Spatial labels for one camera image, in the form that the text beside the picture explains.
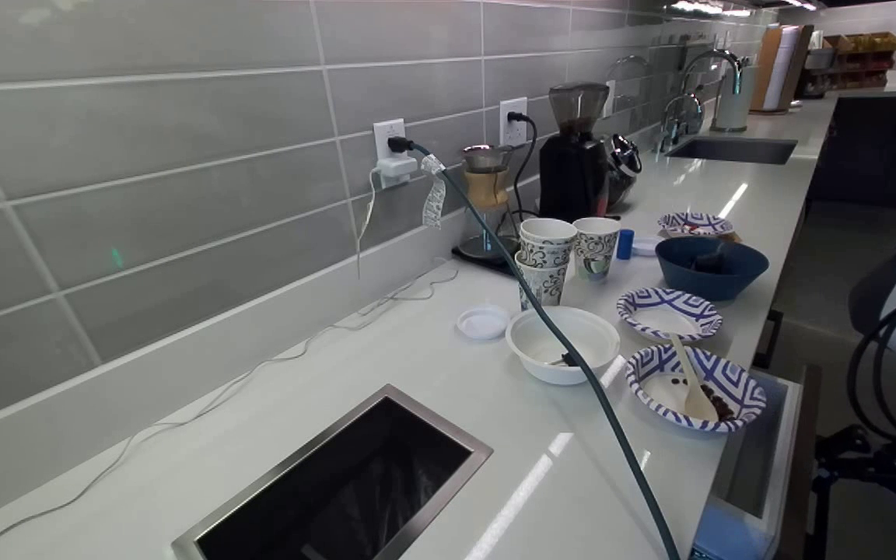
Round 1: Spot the kitchen drawer with black handle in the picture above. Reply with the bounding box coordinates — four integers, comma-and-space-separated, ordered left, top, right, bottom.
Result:
692, 362, 824, 560

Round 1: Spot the blue patterned plate with spoon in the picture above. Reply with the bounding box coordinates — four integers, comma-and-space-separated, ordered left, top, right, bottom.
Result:
625, 338, 767, 435

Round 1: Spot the blue box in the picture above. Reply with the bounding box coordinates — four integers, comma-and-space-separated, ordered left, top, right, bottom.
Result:
692, 496, 778, 560

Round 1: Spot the dark blue bowl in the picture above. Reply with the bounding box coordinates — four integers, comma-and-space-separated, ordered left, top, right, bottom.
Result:
653, 233, 770, 304

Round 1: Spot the blue patterned paper plate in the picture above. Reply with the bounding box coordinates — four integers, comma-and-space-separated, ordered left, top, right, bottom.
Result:
655, 208, 740, 244
615, 283, 726, 344

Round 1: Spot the white ceramic bowl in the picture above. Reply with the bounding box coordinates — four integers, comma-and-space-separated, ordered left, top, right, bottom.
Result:
503, 304, 623, 388

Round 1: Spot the patterned paper cup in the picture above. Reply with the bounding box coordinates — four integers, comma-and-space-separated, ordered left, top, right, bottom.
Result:
515, 216, 577, 270
568, 216, 623, 280
513, 252, 571, 312

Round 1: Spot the undermount kitchen sink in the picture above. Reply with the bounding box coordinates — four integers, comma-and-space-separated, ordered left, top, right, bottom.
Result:
666, 135, 800, 167

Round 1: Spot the white plastic lid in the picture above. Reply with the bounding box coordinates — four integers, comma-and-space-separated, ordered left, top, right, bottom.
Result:
455, 302, 511, 342

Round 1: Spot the chrome kitchen faucet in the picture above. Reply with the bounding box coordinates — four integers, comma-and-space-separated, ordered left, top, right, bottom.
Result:
660, 42, 752, 153

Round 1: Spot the black coffee grinder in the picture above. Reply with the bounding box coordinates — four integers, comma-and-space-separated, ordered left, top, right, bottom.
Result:
534, 81, 612, 225

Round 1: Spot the white paper towel roll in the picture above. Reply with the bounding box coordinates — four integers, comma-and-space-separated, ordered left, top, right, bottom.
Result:
752, 22, 815, 115

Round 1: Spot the snack rack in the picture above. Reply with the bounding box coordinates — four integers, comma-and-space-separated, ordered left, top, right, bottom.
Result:
817, 29, 896, 92

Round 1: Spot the black coffee scale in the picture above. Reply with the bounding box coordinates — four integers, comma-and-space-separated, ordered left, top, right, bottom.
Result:
452, 238, 524, 273

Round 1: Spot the ceiling light strip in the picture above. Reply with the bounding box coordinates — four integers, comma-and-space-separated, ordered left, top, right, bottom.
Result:
664, 0, 756, 22

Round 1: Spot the white hanging charger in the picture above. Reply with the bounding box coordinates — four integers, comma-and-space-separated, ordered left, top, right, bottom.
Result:
421, 153, 452, 230

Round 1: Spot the metal-rimmed counter trash opening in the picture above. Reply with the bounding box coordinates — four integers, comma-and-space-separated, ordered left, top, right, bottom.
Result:
168, 384, 493, 560

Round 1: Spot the white plug adapter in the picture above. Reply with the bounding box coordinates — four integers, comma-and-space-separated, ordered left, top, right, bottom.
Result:
369, 153, 423, 194

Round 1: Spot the black cabinet handle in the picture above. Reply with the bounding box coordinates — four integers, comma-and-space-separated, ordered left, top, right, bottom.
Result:
752, 309, 786, 370

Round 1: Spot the thick dark power cable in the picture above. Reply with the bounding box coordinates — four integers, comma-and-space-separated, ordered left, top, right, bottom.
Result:
381, 135, 681, 560

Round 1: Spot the black grinder power cable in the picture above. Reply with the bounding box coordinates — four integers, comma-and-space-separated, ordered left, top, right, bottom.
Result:
503, 110, 541, 226

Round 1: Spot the white wall outlet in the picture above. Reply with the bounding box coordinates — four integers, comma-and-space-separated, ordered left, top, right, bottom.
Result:
369, 115, 410, 167
493, 92, 533, 150

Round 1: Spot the thin white cable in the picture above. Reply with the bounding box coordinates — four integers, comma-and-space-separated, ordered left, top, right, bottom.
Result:
0, 182, 459, 560

